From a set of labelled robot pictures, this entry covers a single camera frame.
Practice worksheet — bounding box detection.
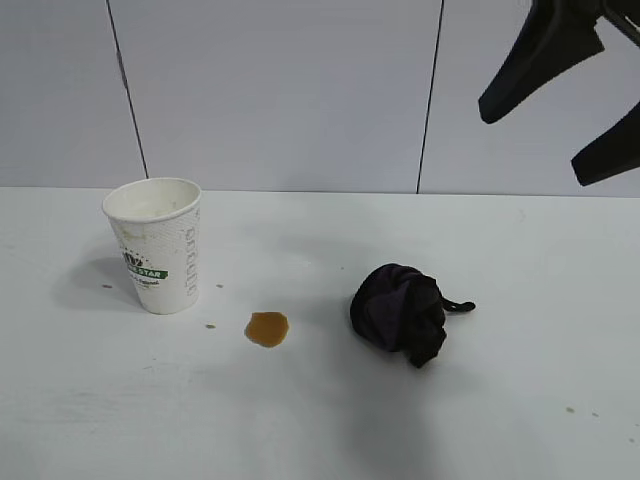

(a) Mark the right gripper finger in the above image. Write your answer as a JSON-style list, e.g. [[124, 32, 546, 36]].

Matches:
[[571, 101, 640, 188], [477, 0, 607, 126]]

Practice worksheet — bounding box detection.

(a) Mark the white printed paper cup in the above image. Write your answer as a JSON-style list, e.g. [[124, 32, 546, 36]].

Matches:
[[102, 177, 203, 315]]

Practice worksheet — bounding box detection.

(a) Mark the brown coffee puddle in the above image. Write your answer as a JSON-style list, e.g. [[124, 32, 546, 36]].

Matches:
[[243, 311, 291, 350]]

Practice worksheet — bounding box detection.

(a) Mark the black purple cloth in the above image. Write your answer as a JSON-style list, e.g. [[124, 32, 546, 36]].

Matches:
[[349, 263, 477, 370]]

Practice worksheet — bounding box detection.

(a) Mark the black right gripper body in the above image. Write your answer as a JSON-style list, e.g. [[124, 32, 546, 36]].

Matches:
[[597, 0, 640, 37]]

